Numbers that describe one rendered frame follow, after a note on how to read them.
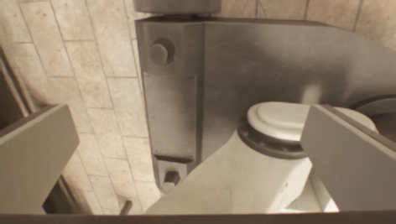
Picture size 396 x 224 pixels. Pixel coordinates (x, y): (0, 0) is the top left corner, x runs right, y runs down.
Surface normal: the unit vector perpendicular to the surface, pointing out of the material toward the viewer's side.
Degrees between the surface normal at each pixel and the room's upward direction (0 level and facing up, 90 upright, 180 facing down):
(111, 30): 0
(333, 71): 0
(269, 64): 0
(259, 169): 90
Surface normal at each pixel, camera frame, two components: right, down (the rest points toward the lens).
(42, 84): -0.18, 0.48
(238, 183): 0.01, -0.88
